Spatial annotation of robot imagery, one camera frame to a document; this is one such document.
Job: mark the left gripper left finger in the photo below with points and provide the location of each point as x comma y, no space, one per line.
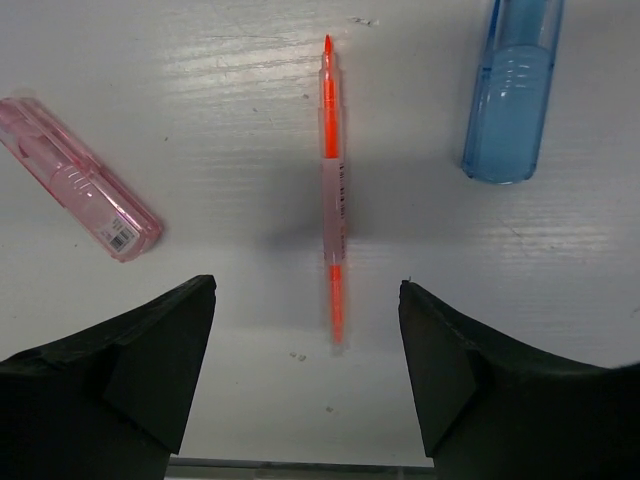
111,401

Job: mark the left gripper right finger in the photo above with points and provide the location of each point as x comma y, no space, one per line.
492,407

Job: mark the orange highlighter pen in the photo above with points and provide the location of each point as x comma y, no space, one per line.
333,193

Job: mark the pink transparent eraser case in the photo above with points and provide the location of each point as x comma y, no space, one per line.
72,174

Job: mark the blue transparent eraser case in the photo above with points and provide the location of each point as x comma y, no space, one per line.
511,92

